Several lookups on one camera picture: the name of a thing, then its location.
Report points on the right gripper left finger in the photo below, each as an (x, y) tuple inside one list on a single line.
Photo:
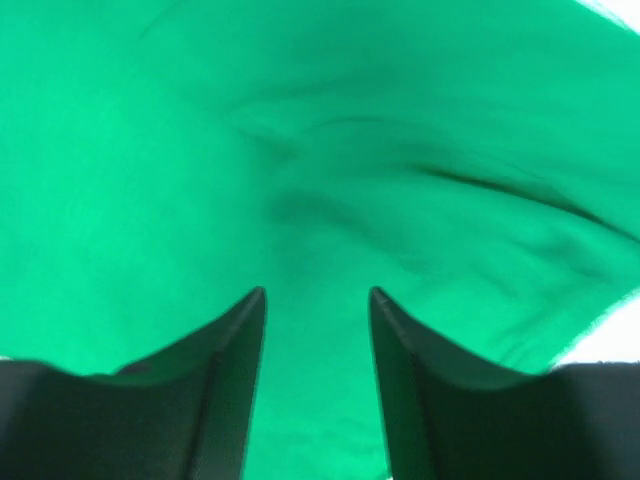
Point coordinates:
[(183, 412)]

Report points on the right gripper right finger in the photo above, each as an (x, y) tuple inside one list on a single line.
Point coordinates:
[(450, 414)]

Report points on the green t-shirt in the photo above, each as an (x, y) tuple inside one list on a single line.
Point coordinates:
[(478, 160)]

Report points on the floral patterned table mat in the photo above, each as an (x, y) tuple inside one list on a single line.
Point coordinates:
[(611, 337)]

